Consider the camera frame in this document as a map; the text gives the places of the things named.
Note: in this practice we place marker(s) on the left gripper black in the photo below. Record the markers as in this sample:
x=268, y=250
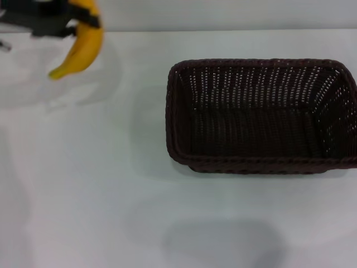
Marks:
x=36, y=19

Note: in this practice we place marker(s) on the yellow banana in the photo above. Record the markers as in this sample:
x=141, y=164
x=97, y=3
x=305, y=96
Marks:
x=83, y=50

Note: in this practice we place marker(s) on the dark brown woven basket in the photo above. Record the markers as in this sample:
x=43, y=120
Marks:
x=259, y=131

